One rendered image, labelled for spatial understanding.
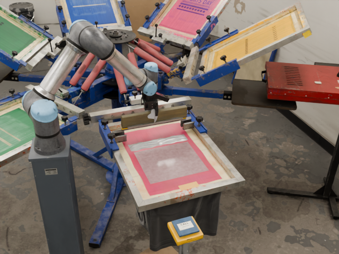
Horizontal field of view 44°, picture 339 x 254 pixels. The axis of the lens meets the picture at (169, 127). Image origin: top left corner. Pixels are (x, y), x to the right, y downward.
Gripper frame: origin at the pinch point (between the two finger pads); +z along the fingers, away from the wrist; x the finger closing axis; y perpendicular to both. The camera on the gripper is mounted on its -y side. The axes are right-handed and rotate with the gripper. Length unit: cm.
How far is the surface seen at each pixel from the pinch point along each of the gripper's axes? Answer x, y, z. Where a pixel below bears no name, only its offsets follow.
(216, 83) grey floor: -227, -164, 108
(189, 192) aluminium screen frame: 58, 2, 10
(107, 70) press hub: -82, 8, 3
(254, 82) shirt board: -47, -99, 14
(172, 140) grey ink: 8.0, -8.5, 12.7
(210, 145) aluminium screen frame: 24.6, -25.9, 10.0
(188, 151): 21.0, -13.9, 13.5
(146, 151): 12.5, 9.7, 13.6
